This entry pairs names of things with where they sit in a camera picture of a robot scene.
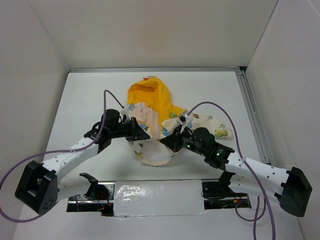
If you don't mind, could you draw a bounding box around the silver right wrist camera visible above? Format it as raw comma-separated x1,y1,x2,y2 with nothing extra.
178,111,193,124

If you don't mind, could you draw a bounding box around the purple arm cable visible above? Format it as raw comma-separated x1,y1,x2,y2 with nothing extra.
184,101,277,240
0,89,125,222

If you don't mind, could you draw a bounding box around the dinosaur print hooded baby jacket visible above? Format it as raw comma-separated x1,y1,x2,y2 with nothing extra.
124,76,234,167

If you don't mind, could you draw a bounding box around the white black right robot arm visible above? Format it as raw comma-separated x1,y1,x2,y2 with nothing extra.
160,126,312,218

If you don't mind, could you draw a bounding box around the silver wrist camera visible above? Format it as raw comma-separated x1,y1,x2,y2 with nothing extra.
178,111,193,124
121,103,136,115

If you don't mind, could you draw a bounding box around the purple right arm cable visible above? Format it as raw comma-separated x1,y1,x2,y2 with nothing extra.
184,101,277,240

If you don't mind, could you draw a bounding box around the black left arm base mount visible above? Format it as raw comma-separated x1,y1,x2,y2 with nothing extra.
66,172,115,217

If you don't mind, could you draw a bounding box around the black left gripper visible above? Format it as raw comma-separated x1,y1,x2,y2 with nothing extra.
109,117,150,142

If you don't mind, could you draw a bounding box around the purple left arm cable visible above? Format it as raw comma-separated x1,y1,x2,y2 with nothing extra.
0,89,125,222

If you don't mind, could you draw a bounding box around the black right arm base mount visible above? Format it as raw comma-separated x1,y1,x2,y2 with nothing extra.
201,172,251,210

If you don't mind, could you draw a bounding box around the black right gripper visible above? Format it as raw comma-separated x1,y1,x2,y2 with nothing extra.
160,124,207,157

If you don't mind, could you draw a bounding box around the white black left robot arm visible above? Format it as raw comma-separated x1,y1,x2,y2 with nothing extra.
14,109,151,215

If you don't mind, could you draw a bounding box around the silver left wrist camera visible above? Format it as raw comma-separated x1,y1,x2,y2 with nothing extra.
121,103,136,115

